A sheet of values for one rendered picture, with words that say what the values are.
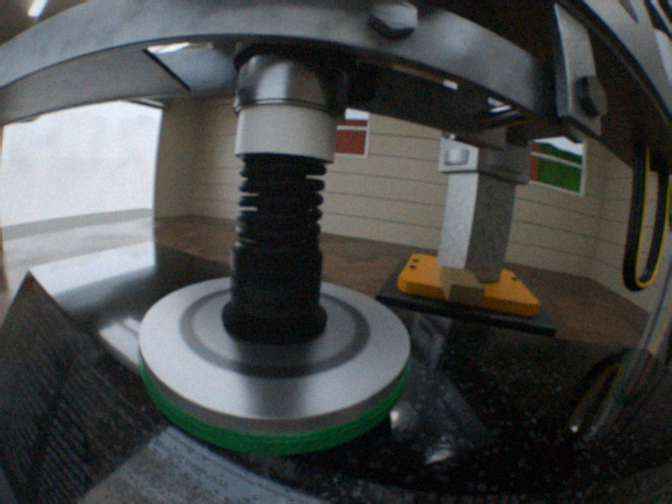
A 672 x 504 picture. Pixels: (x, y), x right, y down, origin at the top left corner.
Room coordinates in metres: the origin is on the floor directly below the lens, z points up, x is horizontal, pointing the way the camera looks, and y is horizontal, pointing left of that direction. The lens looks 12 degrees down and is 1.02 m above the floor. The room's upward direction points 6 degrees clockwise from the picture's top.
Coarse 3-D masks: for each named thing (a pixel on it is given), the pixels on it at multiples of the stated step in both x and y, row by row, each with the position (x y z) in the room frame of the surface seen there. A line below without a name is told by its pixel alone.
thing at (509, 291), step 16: (416, 256) 1.18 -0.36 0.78; (432, 256) 1.22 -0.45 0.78; (416, 272) 0.91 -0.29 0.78; (432, 272) 0.93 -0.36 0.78; (400, 288) 0.82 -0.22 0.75; (416, 288) 0.78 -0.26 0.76; (432, 288) 0.76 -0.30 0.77; (496, 288) 0.79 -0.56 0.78; (512, 288) 0.80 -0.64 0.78; (464, 304) 0.73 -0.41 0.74; (496, 304) 0.69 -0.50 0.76; (512, 304) 0.67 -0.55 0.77; (528, 304) 0.65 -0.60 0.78
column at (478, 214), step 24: (456, 192) 0.96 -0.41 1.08; (480, 192) 0.84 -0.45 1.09; (504, 192) 0.86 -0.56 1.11; (456, 216) 0.93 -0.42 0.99; (480, 216) 0.84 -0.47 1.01; (504, 216) 0.86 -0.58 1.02; (456, 240) 0.91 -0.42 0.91; (480, 240) 0.85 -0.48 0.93; (504, 240) 0.86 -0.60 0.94; (456, 264) 0.88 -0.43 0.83; (480, 264) 0.85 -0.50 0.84
